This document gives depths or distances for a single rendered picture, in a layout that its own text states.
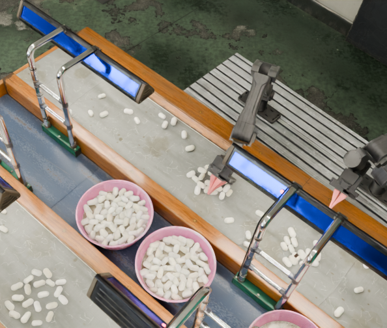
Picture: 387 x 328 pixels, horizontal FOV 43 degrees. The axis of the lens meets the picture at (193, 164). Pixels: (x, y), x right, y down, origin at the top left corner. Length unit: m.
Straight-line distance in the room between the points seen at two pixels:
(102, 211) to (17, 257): 0.31
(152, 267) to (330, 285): 0.60
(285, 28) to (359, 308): 2.43
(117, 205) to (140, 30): 1.98
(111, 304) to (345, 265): 0.87
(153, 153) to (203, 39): 1.74
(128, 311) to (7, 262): 0.62
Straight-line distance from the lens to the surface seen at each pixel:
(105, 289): 1.25
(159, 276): 1.65
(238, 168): 1.48
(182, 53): 3.39
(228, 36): 3.56
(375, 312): 1.76
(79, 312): 1.62
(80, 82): 2.15
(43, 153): 2.01
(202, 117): 1.99
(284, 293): 1.56
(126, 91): 1.66
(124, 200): 1.78
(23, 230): 1.77
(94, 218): 1.76
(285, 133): 2.13
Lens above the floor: 2.27
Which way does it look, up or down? 55 degrees down
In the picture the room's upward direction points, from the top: 8 degrees clockwise
